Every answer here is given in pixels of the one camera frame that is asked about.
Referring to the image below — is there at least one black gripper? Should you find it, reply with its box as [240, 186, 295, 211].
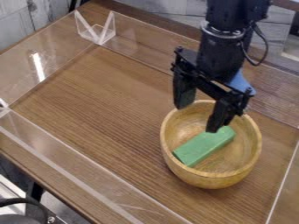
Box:
[171, 23, 256, 133]

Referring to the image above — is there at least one green rectangular block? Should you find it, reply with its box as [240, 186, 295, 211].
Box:
[172, 126, 236, 167]

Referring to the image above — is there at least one brown wooden bowl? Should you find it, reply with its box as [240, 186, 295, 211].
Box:
[160, 100, 261, 189]

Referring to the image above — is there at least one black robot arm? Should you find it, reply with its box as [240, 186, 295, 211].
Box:
[172, 0, 271, 133]

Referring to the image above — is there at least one black metal table leg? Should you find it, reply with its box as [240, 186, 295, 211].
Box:
[28, 182, 44, 202]

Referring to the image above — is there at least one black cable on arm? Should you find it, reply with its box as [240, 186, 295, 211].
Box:
[239, 23, 271, 67]

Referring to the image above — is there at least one clear acrylic corner bracket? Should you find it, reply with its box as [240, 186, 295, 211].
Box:
[73, 10, 116, 46]

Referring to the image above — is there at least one clear acrylic barrier wall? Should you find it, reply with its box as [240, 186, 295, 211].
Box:
[0, 8, 299, 224]

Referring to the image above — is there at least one black cable lower left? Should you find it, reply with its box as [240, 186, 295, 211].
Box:
[0, 197, 51, 224]

